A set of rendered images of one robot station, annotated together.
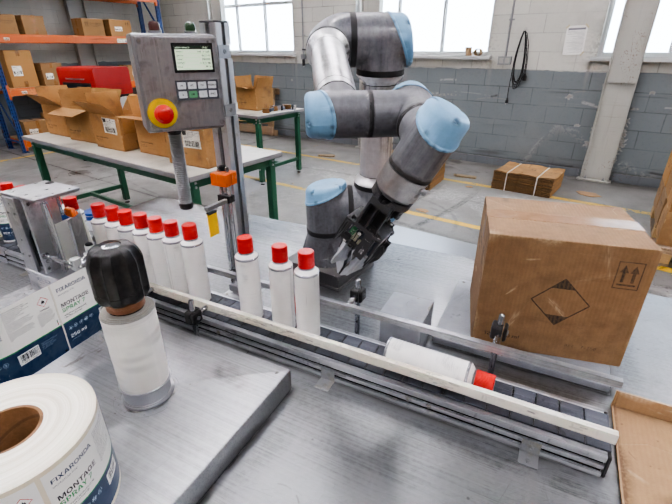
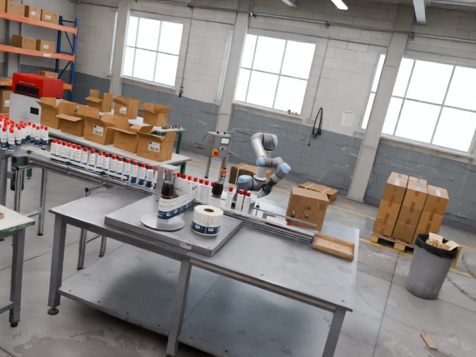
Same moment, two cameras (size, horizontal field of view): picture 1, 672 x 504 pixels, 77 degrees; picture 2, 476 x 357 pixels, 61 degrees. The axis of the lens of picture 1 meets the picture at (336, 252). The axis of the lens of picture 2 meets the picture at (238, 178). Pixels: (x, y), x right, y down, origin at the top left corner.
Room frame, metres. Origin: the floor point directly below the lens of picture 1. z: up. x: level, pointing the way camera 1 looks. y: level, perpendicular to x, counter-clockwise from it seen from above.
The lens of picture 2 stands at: (-2.29, 0.80, 1.98)
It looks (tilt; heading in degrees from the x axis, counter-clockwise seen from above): 14 degrees down; 348
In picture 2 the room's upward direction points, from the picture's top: 11 degrees clockwise
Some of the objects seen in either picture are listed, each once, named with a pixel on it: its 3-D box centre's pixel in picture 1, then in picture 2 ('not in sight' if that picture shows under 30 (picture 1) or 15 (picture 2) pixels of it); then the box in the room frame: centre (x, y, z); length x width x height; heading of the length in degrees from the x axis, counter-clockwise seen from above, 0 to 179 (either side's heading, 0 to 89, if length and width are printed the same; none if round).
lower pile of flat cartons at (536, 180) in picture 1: (527, 178); (316, 193); (4.66, -2.18, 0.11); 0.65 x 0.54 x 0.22; 52
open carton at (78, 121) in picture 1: (88, 115); (76, 120); (3.45, 1.95, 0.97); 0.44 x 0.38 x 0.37; 150
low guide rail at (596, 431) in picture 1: (314, 340); (247, 215); (0.70, 0.04, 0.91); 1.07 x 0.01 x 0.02; 63
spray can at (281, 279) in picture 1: (282, 288); (239, 202); (0.78, 0.12, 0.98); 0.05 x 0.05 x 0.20
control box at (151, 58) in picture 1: (179, 82); (217, 144); (0.99, 0.34, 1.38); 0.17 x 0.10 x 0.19; 118
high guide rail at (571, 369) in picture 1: (331, 302); (251, 207); (0.77, 0.01, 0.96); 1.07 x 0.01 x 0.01; 63
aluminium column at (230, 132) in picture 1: (231, 175); (222, 170); (1.01, 0.26, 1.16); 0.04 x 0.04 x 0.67; 63
